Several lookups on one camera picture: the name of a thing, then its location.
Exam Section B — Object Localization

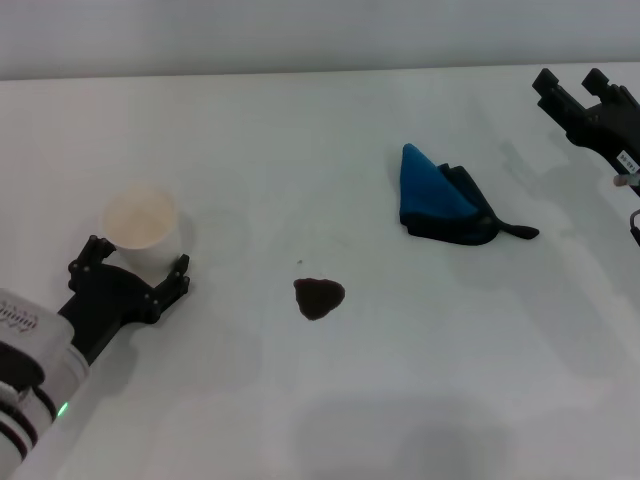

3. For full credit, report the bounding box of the black liquid stain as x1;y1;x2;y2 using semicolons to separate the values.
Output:
292;277;347;323

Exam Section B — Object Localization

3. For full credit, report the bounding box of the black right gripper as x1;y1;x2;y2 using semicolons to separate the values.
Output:
531;67;640;172

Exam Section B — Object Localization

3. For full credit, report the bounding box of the blue rag with black edge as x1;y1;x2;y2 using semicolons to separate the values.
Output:
398;143;541;247

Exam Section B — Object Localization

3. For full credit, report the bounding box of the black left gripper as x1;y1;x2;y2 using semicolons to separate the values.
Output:
57;234;193;364

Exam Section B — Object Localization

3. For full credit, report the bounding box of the white paper cup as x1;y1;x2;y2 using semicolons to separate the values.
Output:
102;180;184;282

